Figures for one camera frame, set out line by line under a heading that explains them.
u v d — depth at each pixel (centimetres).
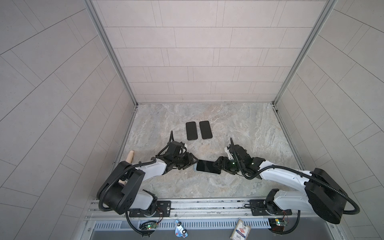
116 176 43
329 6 71
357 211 38
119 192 41
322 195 41
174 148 69
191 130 100
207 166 84
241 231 64
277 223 68
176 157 72
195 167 84
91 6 71
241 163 63
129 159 85
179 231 65
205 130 102
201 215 71
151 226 64
